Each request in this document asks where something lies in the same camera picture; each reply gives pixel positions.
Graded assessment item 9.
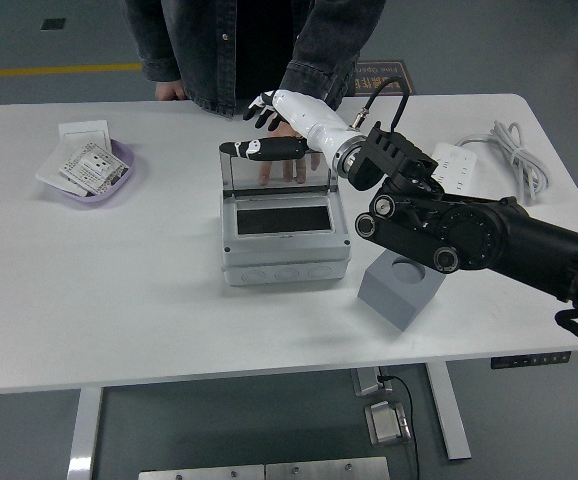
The person's right hand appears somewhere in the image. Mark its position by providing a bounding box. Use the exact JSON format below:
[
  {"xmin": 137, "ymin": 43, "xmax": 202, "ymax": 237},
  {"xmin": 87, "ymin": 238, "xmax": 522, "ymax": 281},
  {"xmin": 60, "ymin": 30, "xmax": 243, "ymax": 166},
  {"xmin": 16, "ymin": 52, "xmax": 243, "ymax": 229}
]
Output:
[{"xmin": 154, "ymin": 79, "xmax": 188, "ymax": 101}]

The grey cube with round hole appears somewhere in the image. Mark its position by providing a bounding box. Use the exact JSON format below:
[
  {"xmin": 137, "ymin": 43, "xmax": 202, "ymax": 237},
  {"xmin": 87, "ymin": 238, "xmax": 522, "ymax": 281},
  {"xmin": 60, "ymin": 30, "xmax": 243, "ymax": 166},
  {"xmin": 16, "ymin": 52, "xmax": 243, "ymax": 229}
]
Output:
[{"xmin": 357, "ymin": 248, "xmax": 445, "ymax": 331}]

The person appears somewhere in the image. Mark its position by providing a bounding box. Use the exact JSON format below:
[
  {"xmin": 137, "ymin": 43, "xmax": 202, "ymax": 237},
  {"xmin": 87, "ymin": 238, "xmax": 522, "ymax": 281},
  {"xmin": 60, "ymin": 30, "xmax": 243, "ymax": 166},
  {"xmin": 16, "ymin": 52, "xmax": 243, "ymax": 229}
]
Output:
[{"xmin": 121, "ymin": 0, "xmax": 315, "ymax": 119}]

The grey box with clear lid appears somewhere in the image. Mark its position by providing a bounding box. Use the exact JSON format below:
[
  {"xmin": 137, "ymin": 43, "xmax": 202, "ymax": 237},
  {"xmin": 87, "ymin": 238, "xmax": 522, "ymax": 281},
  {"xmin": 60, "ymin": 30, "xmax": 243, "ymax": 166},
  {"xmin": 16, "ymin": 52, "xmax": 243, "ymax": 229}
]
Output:
[{"xmin": 217, "ymin": 141, "xmax": 353, "ymax": 287}]

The white power strip cord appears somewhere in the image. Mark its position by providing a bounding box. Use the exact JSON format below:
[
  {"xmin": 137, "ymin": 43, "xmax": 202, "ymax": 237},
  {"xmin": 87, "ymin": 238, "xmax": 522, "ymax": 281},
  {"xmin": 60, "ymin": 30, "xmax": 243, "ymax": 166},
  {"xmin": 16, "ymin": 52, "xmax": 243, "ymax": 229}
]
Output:
[{"xmin": 456, "ymin": 119, "xmax": 553, "ymax": 206}]

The black floor cable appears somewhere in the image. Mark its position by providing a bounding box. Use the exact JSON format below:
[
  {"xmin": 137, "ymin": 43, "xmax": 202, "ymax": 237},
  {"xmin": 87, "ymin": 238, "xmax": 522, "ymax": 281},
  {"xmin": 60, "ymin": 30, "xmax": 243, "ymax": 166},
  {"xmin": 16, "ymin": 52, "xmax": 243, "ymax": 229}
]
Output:
[{"xmin": 378, "ymin": 374, "xmax": 421, "ymax": 480}]

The white blank switch plate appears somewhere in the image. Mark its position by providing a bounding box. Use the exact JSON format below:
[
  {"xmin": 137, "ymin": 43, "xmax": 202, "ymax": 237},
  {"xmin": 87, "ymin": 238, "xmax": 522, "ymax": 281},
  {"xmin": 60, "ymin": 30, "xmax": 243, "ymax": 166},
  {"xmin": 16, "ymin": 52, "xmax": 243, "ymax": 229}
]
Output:
[{"xmin": 58, "ymin": 119, "xmax": 113, "ymax": 151}]

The grey metal floor plate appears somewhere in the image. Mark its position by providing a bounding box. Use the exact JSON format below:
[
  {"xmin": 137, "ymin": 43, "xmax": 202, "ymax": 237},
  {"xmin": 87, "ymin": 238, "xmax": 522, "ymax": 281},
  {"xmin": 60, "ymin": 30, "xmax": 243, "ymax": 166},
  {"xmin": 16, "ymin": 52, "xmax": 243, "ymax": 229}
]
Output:
[
  {"xmin": 138, "ymin": 464, "xmax": 265, "ymax": 480},
  {"xmin": 265, "ymin": 456, "xmax": 390, "ymax": 480}
]

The brown floor sign with text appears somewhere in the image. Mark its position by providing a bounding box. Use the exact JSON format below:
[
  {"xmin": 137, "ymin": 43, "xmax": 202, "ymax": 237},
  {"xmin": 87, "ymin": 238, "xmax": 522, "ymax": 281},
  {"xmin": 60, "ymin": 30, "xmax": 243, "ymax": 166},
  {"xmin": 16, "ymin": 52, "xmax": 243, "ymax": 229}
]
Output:
[{"xmin": 351, "ymin": 60, "xmax": 415, "ymax": 96}]

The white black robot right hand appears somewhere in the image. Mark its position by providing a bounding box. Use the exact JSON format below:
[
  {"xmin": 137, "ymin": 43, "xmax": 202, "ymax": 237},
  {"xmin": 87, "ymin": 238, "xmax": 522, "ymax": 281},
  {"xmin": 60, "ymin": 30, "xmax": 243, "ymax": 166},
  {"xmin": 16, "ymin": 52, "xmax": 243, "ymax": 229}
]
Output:
[{"xmin": 218, "ymin": 89, "xmax": 365, "ymax": 164}]

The white power strip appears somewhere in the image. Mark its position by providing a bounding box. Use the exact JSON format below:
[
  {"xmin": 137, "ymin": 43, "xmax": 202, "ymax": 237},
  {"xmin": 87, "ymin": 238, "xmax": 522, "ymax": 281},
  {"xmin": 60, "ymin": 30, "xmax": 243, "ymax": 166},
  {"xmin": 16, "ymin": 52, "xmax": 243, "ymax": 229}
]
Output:
[{"xmin": 431, "ymin": 142, "xmax": 478, "ymax": 194}]

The silver floor socket box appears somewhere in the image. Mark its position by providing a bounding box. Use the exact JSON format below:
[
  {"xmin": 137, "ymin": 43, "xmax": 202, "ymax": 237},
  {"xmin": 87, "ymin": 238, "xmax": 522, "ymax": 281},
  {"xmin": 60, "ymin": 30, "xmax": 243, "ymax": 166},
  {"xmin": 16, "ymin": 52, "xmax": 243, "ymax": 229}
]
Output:
[{"xmin": 364, "ymin": 399, "xmax": 413, "ymax": 446}]

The white table leg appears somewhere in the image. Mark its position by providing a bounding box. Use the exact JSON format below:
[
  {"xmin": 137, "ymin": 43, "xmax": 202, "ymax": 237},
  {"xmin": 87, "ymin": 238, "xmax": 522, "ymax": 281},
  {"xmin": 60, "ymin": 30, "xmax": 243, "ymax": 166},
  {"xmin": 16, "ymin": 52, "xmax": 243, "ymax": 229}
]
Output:
[
  {"xmin": 66, "ymin": 387, "xmax": 104, "ymax": 480},
  {"xmin": 426, "ymin": 360, "xmax": 473, "ymax": 461}
]

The white flat packet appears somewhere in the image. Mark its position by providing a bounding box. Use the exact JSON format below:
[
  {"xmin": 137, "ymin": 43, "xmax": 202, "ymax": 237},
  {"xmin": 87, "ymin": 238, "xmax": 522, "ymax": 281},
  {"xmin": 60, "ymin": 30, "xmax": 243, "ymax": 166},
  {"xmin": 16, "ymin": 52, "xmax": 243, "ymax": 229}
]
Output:
[{"xmin": 35, "ymin": 144, "xmax": 85, "ymax": 199}]

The white socket panel with label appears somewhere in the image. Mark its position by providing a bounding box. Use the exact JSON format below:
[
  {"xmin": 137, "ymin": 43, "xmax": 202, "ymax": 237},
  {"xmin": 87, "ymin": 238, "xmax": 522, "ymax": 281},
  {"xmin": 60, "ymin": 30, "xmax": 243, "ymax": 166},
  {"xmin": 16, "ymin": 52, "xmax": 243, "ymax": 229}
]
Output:
[{"xmin": 58, "ymin": 142, "xmax": 130, "ymax": 196}]

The black table control panel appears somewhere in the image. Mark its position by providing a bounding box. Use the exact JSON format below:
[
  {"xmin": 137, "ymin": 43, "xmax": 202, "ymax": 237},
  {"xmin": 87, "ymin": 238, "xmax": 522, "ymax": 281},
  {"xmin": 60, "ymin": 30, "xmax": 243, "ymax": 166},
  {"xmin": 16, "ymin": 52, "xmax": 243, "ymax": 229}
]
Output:
[{"xmin": 491, "ymin": 351, "xmax": 573, "ymax": 370}]

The person's left hand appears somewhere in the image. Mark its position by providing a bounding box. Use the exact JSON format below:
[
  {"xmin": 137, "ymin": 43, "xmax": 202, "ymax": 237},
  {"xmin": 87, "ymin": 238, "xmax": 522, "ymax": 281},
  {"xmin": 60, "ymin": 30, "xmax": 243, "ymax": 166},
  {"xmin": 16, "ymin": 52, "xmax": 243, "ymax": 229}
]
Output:
[{"xmin": 257, "ymin": 119, "xmax": 323, "ymax": 186}]

